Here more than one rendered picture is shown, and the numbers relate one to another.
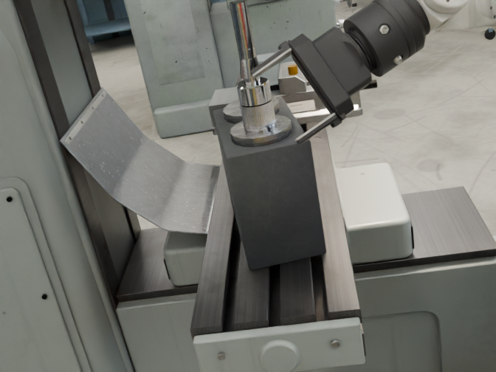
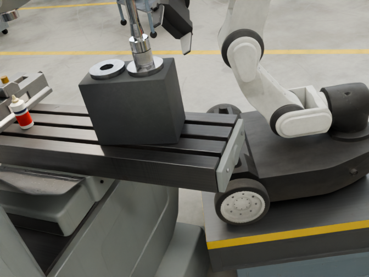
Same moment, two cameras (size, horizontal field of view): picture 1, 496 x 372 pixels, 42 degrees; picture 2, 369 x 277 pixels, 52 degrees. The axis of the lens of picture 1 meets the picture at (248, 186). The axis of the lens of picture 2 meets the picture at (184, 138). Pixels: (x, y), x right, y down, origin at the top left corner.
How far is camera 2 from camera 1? 93 cm
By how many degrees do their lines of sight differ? 60
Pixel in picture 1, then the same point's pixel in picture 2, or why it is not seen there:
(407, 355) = (155, 186)
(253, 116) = (150, 55)
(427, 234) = not seen: hidden behind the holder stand
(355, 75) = (186, 11)
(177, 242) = (56, 206)
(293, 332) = (235, 138)
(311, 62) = (175, 9)
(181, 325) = (84, 258)
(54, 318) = not seen: outside the picture
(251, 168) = (168, 81)
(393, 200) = not seen: hidden behind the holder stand
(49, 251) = (17, 266)
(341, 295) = (223, 117)
